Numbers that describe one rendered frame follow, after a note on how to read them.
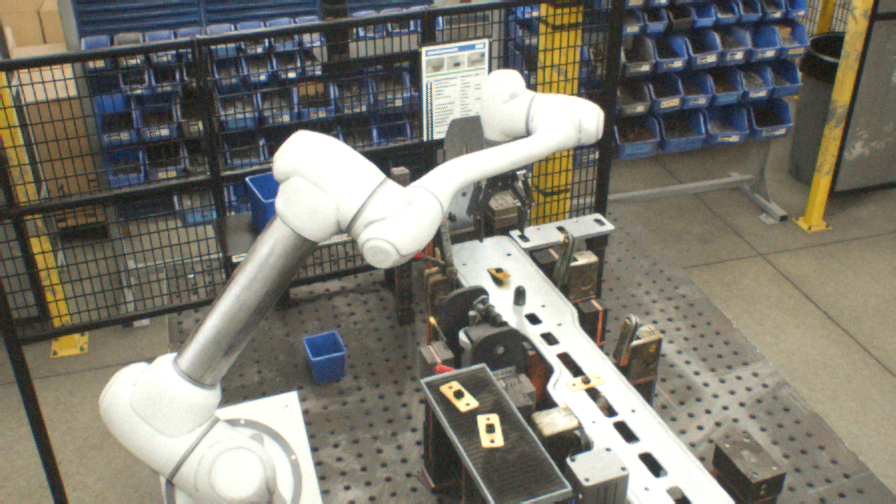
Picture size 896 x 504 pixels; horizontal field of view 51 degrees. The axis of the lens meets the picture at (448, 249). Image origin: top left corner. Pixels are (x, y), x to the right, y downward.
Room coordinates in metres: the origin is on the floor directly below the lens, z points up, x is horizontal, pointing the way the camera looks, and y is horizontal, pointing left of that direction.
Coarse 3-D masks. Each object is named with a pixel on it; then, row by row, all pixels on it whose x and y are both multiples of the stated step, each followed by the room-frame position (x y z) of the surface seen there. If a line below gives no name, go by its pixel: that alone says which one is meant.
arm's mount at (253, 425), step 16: (256, 400) 1.64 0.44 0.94; (272, 400) 1.64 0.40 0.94; (288, 400) 1.65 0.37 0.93; (224, 416) 1.60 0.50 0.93; (240, 416) 1.60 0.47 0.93; (256, 416) 1.61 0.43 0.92; (272, 416) 1.62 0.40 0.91; (288, 416) 1.62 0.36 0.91; (272, 432) 1.59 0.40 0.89; (288, 432) 1.60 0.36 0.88; (304, 432) 1.60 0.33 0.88; (272, 448) 1.56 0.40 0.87; (288, 448) 1.57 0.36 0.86; (304, 448) 1.58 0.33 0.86; (288, 464) 1.54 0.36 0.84; (304, 464) 1.55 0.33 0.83; (160, 480) 1.47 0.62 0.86; (288, 480) 1.52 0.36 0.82; (304, 480) 1.52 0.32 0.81; (176, 496) 1.45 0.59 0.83; (288, 496) 1.49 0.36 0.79; (304, 496) 1.50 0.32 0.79; (320, 496) 1.50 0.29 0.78
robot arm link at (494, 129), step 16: (496, 80) 2.03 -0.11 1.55; (512, 80) 2.03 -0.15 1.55; (496, 96) 2.01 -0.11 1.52; (512, 96) 2.01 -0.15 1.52; (528, 96) 2.02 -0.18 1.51; (496, 112) 2.01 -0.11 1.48; (512, 112) 2.00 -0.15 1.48; (528, 112) 1.99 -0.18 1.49; (496, 128) 2.01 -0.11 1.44; (512, 128) 2.00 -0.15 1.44
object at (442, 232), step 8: (448, 216) 2.01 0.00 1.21; (440, 224) 1.98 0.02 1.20; (440, 232) 1.98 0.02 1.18; (448, 232) 1.99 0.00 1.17; (440, 240) 1.99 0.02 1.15; (448, 240) 1.99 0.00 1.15; (440, 248) 2.00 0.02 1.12; (448, 248) 1.99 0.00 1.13; (448, 256) 1.99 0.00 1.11; (448, 264) 1.99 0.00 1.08
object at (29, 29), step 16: (0, 0) 5.20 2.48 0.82; (16, 0) 5.21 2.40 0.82; (32, 0) 5.23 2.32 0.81; (48, 0) 5.45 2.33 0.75; (16, 16) 5.21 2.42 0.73; (32, 16) 5.23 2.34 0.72; (48, 16) 5.25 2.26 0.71; (16, 32) 5.21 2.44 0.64; (32, 32) 5.23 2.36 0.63; (48, 32) 5.25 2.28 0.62
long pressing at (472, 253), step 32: (480, 256) 2.16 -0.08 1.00; (512, 256) 2.16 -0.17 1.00; (512, 288) 2.00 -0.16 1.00; (544, 288) 2.00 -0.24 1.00; (512, 320) 1.86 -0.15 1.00; (544, 320) 1.86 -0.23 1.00; (576, 320) 1.86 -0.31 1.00; (544, 352) 1.73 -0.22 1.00; (576, 352) 1.73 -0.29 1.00; (608, 384) 1.62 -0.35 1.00; (640, 416) 1.51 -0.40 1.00; (640, 448) 1.42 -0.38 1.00; (672, 448) 1.41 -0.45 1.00; (640, 480) 1.33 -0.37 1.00; (672, 480) 1.33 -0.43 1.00; (704, 480) 1.33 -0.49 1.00
